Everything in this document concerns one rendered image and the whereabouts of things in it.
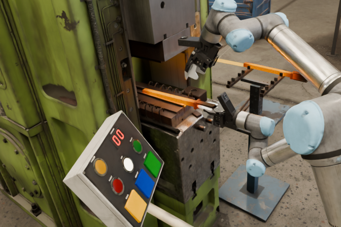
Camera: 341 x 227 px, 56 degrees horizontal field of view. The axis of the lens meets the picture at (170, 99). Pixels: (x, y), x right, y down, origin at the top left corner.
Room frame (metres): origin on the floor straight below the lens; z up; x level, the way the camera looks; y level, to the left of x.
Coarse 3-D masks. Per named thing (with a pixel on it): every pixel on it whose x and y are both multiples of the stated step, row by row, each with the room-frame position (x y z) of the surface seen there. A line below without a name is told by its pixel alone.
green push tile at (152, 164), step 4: (148, 152) 0.96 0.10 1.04; (148, 156) 0.94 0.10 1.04; (152, 156) 0.95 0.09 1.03; (148, 160) 0.92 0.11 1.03; (152, 160) 0.94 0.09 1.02; (156, 160) 0.95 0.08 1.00; (144, 164) 0.90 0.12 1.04; (148, 164) 0.90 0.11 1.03; (152, 164) 0.92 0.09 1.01; (156, 164) 0.93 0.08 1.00; (160, 164) 0.95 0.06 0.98; (148, 168) 0.89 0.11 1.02; (152, 168) 0.90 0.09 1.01; (156, 168) 0.92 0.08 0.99; (152, 172) 0.89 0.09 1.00; (156, 172) 0.90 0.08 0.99; (156, 176) 0.89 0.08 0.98
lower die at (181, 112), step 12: (144, 84) 1.64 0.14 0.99; (144, 96) 1.50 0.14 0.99; (156, 96) 1.46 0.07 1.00; (144, 108) 1.39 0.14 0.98; (168, 108) 1.34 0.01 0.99; (180, 108) 1.33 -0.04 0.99; (192, 108) 1.40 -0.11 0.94; (156, 120) 1.33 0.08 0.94; (168, 120) 1.28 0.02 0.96; (180, 120) 1.32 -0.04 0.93
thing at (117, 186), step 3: (114, 180) 0.75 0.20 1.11; (117, 180) 0.76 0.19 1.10; (114, 183) 0.74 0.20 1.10; (117, 183) 0.75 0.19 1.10; (120, 183) 0.76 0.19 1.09; (114, 186) 0.74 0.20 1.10; (117, 186) 0.74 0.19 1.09; (120, 186) 0.75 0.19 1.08; (114, 189) 0.73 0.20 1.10; (117, 189) 0.74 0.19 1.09; (120, 189) 0.74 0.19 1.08; (117, 192) 0.73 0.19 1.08; (120, 192) 0.74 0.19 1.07
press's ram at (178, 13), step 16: (128, 0) 1.30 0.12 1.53; (144, 0) 1.25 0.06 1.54; (160, 0) 1.28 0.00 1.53; (176, 0) 1.36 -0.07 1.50; (192, 0) 1.45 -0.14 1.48; (128, 16) 1.31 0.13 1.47; (144, 16) 1.26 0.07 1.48; (160, 16) 1.27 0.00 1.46; (176, 16) 1.35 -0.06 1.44; (192, 16) 1.44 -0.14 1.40; (128, 32) 1.32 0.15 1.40; (144, 32) 1.26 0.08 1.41; (160, 32) 1.27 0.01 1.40; (176, 32) 1.34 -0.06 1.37
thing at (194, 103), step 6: (144, 90) 1.53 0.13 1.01; (150, 90) 1.52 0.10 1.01; (162, 96) 1.44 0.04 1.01; (168, 96) 1.42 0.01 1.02; (174, 96) 1.41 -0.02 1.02; (180, 96) 1.40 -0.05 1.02; (180, 102) 1.37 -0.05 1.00; (186, 102) 1.34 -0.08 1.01; (192, 102) 1.32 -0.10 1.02; (198, 102) 1.31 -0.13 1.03; (204, 102) 1.30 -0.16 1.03; (198, 108) 1.30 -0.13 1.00
